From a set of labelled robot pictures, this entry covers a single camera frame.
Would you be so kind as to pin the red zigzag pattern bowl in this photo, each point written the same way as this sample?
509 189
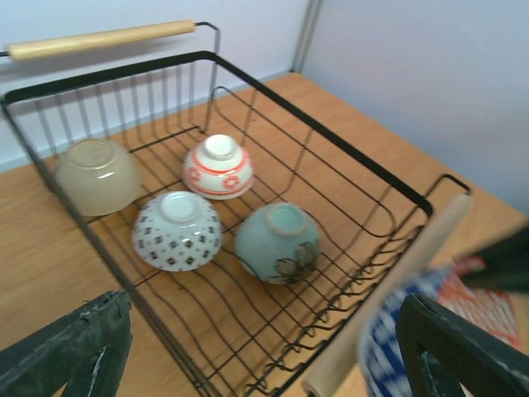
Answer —
496 312

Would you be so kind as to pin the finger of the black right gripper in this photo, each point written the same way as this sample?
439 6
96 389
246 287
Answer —
502 265

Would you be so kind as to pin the beige leaf pattern bowl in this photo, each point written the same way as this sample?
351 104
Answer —
98 176

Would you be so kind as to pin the orange floral white bowl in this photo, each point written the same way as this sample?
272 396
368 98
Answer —
218 168

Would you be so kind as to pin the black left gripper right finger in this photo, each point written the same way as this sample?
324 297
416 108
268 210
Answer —
444 354

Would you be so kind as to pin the black wire dish rack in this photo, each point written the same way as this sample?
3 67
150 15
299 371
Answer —
216 330

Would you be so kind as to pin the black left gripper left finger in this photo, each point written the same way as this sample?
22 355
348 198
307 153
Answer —
84 353

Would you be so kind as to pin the mint green bowl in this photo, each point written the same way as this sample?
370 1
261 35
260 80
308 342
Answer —
278 244

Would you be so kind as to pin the red diamond pattern bowl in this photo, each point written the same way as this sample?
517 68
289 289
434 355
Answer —
177 231

